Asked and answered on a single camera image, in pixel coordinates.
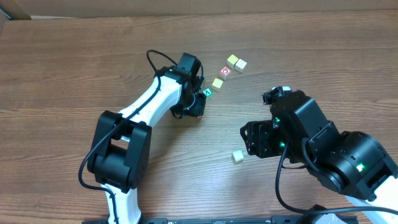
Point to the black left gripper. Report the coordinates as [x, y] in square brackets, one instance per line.
[199, 104]

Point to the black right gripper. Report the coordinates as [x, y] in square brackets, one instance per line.
[259, 139]

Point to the green F wooden block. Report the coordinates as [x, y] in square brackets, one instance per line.
[238, 156]

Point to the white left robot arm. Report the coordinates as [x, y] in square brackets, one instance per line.
[119, 154]

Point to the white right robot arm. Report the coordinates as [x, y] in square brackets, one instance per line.
[350, 163]

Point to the green V wooden block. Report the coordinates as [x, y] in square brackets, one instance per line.
[207, 92]

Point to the yellow wooden block middle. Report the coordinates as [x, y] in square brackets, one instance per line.
[217, 84]

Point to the yellow wooden block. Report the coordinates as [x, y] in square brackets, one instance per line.
[217, 84]
[232, 60]

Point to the red C wooden block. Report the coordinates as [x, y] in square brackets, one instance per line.
[225, 72]

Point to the plain wooden block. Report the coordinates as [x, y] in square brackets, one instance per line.
[240, 65]

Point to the yellow wooden block top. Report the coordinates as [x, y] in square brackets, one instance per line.
[232, 60]

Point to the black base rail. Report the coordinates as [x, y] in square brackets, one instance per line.
[217, 220]

